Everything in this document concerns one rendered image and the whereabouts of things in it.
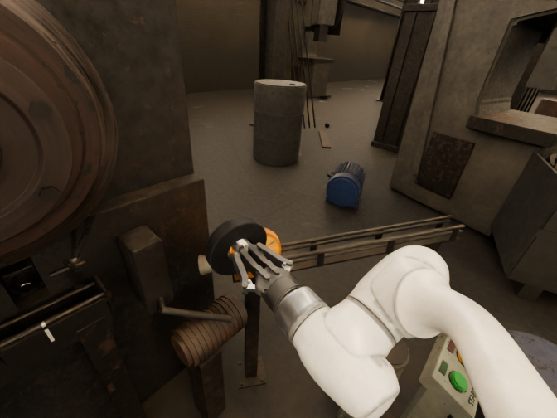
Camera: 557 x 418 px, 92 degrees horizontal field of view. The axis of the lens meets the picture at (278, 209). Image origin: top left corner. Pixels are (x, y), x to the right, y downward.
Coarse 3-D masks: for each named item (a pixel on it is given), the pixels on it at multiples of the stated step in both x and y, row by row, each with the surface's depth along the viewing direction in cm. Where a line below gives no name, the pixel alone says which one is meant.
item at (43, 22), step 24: (0, 0) 36; (24, 0) 37; (48, 24) 40; (72, 48) 43; (96, 72) 46; (96, 96) 48; (96, 192) 54; (72, 216) 53; (48, 240) 51; (0, 264) 47
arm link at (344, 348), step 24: (336, 312) 44; (360, 312) 42; (312, 336) 42; (336, 336) 41; (360, 336) 40; (384, 336) 40; (312, 360) 41; (336, 360) 39; (360, 360) 38; (384, 360) 39; (336, 384) 38; (360, 384) 37; (384, 384) 37; (360, 408) 36; (384, 408) 36
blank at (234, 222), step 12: (240, 216) 62; (216, 228) 60; (228, 228) 59; (240, 228) 60; (252, 228) 63; (216, 240) 58; (228, 240) 60; (252, 240) 65; (264, 240) 67; (216, 252) 60; (216, 264) 62; (228, 264) 64
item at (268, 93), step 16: (256, 80) 297; (272, 80) 307; (288, 80) 317; (256, 96) 293; (272, 96) 280; (288, 96) 280; (304, 96) 297; (256, 112) 300; (272, 112) 288; (288, 112) 289; (256, 128) 310; (272, 128) 297; (288, 128) 299; (256, 144) 319; (272, 144) 306; (288, 144) 309; (256, 160) 329; (272, 160) 316; (288, 160) 321
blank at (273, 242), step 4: (264, 228) 80; (268, 232) 79; (272, 232) 81; (268, 236) 79; (272, 236) 79; (276, 236) 81; (268, 240) 80; (272, 240) 80; (276, 240) 80; (268, 244) 80; (272, 244) 81; (276, 244) 81; (272, 248) 82; (276, 248) 82; (280, 248) 82; (232, 252) 79; (276, 252) 83; (280, 252) 83
